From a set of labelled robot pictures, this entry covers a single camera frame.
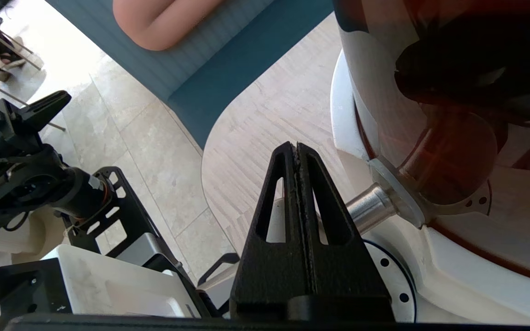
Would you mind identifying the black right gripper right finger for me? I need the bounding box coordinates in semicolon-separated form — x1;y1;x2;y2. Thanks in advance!
296;143;389;296

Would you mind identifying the pink bolster cushion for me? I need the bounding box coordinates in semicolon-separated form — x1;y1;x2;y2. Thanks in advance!
168;0;226;44
112;0;178;51

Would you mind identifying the large dark tea dispenser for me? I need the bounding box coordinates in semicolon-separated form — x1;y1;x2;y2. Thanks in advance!
331;0;530;326

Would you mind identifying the teal sofa bench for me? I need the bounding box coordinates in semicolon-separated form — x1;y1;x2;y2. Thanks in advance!
46;0;337;150

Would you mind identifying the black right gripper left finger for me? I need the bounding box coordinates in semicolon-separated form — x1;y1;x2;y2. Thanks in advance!
230;142;314;320

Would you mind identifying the large metal dispenser tap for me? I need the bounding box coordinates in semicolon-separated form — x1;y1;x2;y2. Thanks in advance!
346;159;427;236

